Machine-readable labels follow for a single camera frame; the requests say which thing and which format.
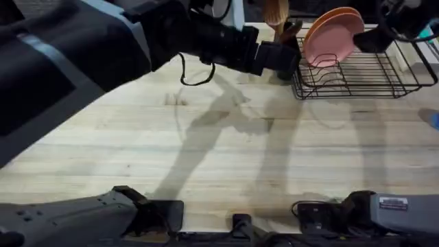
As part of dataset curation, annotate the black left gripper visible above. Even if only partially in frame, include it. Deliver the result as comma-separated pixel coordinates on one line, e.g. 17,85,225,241
123,0,300,77

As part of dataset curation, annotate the pale wooden spatula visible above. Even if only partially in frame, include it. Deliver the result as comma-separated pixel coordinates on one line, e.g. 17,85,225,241
263,0,289,28

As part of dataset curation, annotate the pale blue post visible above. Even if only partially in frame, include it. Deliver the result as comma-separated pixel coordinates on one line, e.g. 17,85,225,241
219,0,246,31

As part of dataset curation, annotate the black cable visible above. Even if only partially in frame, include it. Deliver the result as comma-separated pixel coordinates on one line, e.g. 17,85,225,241
177,52,217,87

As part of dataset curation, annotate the pink plate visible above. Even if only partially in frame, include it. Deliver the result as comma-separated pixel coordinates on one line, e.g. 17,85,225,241
302,12,366,69

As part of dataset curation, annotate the black cutlery holder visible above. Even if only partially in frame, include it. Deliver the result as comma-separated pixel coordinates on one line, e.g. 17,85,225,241
276,33,303,82

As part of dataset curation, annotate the orange plate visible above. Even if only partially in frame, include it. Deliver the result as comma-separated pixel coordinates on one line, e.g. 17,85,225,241
303,6,363,44

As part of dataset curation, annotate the dark wooden spoon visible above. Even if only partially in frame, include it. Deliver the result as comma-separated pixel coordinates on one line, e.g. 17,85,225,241
279,19,303,45

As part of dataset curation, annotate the black wire dish rack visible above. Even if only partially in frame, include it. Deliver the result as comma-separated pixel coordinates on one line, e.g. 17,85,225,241
290,15,439,101

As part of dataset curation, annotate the teal object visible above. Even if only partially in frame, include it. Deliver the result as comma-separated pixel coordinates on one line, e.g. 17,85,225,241
417,26,436,46

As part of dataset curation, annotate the black rail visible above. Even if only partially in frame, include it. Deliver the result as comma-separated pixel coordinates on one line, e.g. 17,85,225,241
119,213,439,247

